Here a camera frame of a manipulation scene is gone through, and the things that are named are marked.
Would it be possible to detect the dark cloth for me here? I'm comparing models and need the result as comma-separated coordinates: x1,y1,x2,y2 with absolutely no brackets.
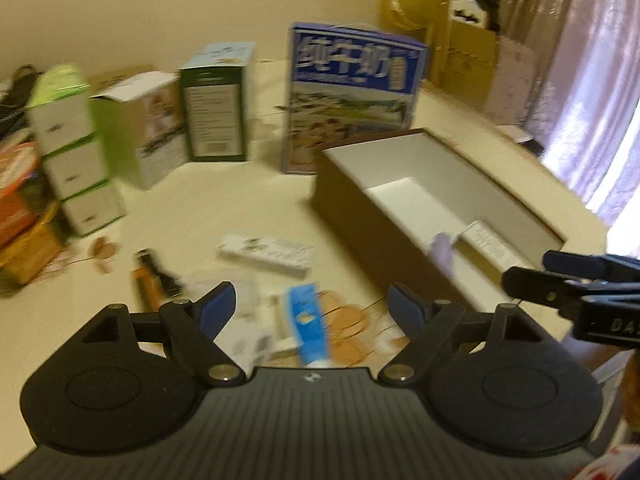
0,64,45,137

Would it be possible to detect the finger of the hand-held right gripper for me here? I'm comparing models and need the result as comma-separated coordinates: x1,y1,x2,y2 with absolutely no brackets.
501,266,584,321
542,250,640,286

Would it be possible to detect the small blue white box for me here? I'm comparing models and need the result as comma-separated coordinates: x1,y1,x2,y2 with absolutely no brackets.
284,282,335,367

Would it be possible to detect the orange black food box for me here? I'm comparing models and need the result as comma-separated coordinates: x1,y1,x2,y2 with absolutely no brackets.
0,142,45,249

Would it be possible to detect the pale pink box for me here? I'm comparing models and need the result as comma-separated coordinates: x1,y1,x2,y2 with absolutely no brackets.
482,37,541,127

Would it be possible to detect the blue milk carton box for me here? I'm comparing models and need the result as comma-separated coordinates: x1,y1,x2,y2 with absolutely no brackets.
280,21,429,175

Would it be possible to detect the white green product photo box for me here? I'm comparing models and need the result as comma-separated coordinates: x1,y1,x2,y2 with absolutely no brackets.
89,72,190,190

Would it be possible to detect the orange utility knife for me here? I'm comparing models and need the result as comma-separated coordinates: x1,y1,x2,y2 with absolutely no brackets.
131,248,187,312

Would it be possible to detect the pale curtain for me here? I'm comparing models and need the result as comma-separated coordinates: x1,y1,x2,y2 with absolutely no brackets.
500,0,640,223

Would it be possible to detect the dark green tall box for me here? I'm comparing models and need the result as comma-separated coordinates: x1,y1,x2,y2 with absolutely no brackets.
179,42,257,163

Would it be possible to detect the small purple item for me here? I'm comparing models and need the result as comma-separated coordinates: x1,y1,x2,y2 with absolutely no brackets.
431,233,457,273

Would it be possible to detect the yellow instant meal bowl lower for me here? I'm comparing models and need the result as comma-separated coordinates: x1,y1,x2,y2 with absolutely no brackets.
0,217,68,288

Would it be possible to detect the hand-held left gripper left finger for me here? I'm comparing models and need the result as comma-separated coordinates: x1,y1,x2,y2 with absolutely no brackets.
80,281,248,387

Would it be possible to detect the tan cardboard box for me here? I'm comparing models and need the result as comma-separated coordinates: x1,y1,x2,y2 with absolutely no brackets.
429,0,502,107

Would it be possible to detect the yellow plastic bag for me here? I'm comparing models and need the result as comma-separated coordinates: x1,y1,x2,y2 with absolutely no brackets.
381,0,469,50

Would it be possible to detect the white ointment box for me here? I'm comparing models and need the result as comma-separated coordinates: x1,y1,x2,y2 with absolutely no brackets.
216,233,314,279

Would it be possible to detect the brown cardboard box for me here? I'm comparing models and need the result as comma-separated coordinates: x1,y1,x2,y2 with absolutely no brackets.
312,128,569,313

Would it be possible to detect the clear plastic case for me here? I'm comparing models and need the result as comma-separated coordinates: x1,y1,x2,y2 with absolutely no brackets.
191,280,280,362

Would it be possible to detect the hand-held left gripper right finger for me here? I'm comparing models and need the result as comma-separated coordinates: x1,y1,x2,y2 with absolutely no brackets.
377,282,544,387

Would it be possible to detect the cream patterned tablecloth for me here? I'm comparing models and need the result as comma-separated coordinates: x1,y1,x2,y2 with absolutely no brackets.
0,57,609,377

